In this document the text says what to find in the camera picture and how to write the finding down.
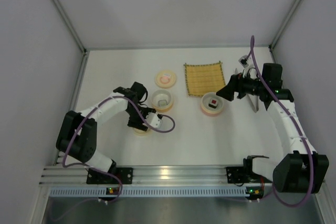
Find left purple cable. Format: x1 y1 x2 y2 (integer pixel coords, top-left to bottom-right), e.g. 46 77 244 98
62 95 176 204

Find bamboo sushi mat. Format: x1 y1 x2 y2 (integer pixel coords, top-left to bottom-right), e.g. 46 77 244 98
184 61 226 97

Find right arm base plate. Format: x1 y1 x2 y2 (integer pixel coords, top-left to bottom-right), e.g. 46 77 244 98
225 166 261 186

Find sushi roll green centre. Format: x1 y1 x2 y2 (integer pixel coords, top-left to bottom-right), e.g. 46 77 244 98
157 100 168 107

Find right aluminium frame post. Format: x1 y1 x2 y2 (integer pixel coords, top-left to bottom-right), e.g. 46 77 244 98
268 0 303 52

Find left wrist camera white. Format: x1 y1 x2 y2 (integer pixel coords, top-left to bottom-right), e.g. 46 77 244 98
145 113 162 130

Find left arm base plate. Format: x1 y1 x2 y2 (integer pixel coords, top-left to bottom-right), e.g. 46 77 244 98
86 167 133 185

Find sushi roll red centre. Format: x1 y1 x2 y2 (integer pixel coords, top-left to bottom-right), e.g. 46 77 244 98
208 99 219 110

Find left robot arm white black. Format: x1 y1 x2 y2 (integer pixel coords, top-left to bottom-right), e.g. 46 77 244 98
56 82 162 174

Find aluminium frame post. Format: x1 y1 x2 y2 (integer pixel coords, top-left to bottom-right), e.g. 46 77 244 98
268 0 303 52
50 0 87 55

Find metal tongs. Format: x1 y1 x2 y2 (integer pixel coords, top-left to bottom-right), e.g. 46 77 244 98
234 65 259 113

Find aluminium mounting rail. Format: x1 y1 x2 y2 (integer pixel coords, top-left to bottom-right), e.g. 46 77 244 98
39 165 325 186

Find purple cable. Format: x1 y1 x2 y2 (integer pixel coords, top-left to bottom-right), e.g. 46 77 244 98
62 95 176 204
248 35 316 206

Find pink lunch bowl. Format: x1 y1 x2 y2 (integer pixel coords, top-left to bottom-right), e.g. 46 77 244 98
200 92 224 116

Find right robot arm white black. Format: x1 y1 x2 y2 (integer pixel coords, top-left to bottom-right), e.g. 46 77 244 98
216 63 329 194

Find cream lid pink handle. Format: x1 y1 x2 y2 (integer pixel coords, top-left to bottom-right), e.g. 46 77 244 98
154 69 177 89

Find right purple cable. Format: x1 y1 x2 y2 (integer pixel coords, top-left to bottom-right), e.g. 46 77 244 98
248 35 316 206

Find cream lid orange handle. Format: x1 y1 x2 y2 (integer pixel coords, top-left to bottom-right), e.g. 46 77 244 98
133 128 152 137

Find orange lunch bowl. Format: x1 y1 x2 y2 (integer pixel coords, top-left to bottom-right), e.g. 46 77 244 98
151 89 174 112

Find left aluminium frame post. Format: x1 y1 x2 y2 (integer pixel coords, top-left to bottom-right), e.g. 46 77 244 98
50 0 87 55

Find slotted cable duct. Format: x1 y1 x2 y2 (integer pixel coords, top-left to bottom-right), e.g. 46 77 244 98
49 186 263 198

